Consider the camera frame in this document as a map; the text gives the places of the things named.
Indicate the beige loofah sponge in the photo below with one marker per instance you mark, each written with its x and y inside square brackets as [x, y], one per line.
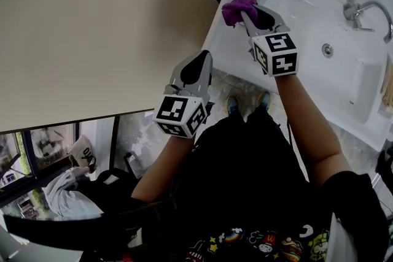
[387, 83]

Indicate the black-framed window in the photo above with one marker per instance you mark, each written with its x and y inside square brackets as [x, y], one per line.
[46, 147]

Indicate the person's left forearm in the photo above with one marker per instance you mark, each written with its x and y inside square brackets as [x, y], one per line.
[165, 168]

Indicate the beige tote bag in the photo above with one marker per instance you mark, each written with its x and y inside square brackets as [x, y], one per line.
[82, 153]

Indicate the black curved band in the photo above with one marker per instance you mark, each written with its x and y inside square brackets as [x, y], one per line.
[76, 228]

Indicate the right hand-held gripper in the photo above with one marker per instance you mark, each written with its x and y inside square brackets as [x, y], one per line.
[277, 53]

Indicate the chrome faucet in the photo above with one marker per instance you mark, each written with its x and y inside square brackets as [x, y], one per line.
[356, 13]

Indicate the beige board with black edge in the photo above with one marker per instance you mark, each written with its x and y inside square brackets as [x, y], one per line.
[92, 33]

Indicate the person's shoe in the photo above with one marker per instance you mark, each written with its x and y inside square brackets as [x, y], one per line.
[232, 105]
[264, 101]

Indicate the white washbasin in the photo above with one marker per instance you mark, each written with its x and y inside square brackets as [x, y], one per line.
[337, 79]

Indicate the person's black clothing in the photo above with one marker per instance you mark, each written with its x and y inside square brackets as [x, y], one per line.
[245, 178]

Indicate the person's left shoe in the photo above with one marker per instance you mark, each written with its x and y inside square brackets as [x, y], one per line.
[232, 105]

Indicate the black bag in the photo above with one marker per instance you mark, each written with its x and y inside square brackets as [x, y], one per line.
[386, 167]

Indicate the black backpack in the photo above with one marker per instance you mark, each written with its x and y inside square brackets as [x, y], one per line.
[113, 187]

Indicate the person's right shoe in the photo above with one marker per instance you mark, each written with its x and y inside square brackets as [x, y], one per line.
[264, 101]

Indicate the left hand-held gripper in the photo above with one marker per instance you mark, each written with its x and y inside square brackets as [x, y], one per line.
[178, 115]

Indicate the purple cloth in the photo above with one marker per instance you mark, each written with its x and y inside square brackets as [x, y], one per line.
[236, 7]

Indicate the person's right forearm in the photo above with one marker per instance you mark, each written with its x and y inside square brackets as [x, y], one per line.
[307, 125]

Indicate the grey garment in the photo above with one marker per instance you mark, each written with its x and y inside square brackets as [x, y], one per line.
[67, 196]

